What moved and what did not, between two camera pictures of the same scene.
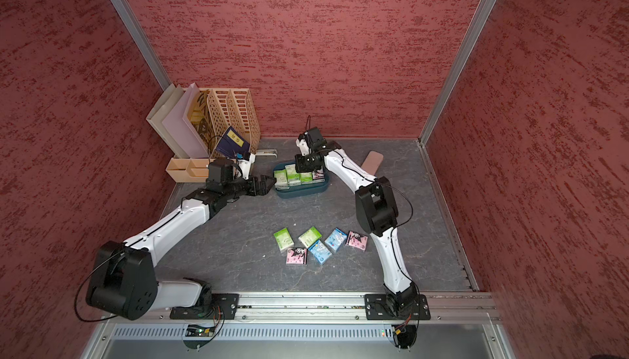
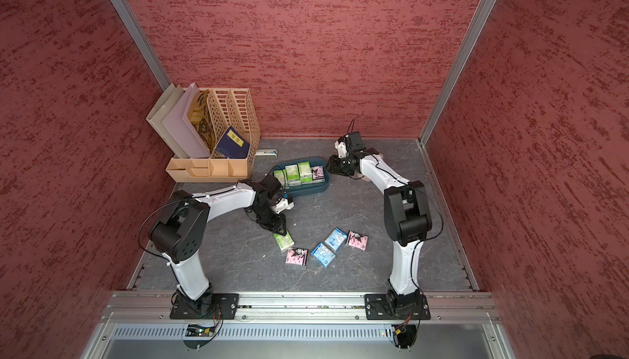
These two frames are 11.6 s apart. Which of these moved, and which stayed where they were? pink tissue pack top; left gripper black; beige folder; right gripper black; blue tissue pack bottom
Moved: left gripper black; right gripper black
Stayed: pink tissue pack top; beige folder; blue tissue pack bottom
